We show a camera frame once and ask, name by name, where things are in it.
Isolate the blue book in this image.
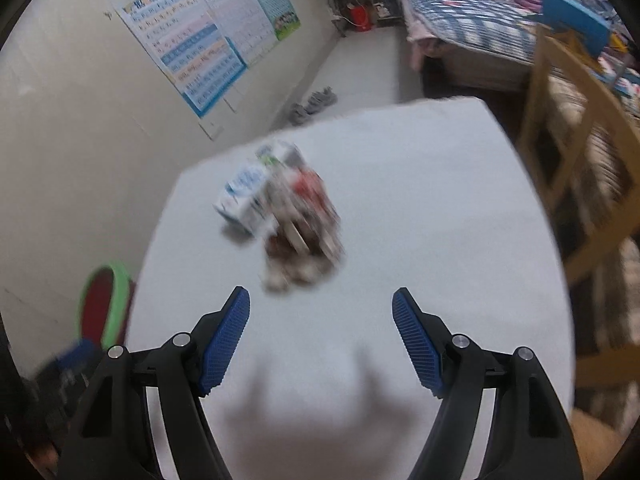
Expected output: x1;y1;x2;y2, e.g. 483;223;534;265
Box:
540;0;612;58

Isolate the large blue wall poster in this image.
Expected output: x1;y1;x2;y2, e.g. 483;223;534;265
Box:
114;0;248;120

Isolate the blue plaid blanket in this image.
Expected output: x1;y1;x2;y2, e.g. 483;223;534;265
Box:
400;0;551;66

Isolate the checked brown cushion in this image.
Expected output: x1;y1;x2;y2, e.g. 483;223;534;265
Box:
545;80;640;241

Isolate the red bucket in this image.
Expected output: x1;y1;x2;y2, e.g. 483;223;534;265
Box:
349;5;373;32

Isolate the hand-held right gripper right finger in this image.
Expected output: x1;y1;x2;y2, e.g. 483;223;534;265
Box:
391;287;583;480

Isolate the cream milk carton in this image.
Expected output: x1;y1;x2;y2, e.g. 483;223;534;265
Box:
214;141;306;238

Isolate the red basin with green rim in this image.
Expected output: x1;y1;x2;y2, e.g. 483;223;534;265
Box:
77;260;133;351

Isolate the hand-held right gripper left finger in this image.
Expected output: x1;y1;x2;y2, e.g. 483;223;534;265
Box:
57;286;251;480

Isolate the printed paper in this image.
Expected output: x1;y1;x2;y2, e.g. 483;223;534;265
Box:
260;165;348;293

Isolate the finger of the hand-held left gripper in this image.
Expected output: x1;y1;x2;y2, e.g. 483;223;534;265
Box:
37;341;101;386

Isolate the bed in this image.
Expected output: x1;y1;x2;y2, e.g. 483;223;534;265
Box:
397;0;640;96

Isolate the pale chart wall poster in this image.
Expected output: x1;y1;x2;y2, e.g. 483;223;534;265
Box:
189;0;283;68

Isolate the wooden chair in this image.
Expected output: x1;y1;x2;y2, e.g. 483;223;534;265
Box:
517;25;640;391

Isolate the green-edged wall poster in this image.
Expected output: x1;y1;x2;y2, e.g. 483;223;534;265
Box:
235;0;302;42

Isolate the tan fuzzy cushion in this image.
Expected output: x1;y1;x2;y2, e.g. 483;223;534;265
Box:
570;407;631;480

